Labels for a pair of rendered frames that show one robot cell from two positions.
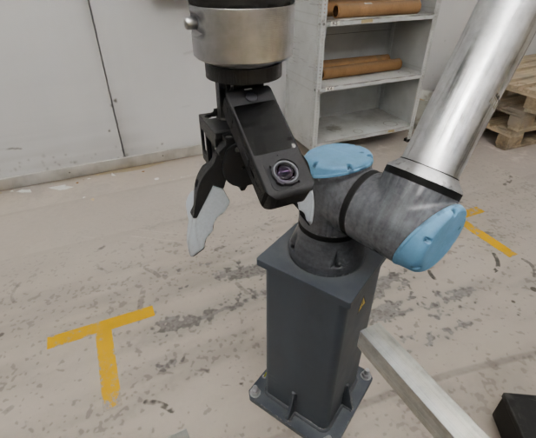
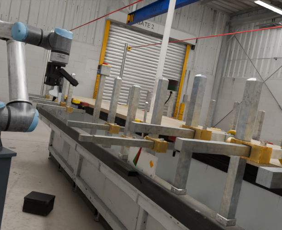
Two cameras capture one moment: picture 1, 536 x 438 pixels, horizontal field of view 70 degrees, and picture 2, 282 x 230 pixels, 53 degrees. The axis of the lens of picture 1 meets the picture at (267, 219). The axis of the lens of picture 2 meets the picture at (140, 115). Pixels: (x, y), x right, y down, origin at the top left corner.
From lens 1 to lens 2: 147 cm
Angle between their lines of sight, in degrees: 90
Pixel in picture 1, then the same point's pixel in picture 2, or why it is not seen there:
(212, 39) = (66, 59)
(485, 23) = (19, 62)
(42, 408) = not seen: outside the picture
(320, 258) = not seen: outside the picture
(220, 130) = (58, 75)
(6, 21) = not seen: outside the picture
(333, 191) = (2, 112)
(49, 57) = not seen: outside the picture
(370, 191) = (14, 109)
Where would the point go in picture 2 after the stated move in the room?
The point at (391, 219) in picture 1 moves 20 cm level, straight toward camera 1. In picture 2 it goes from (26, 114) to (55, 121)
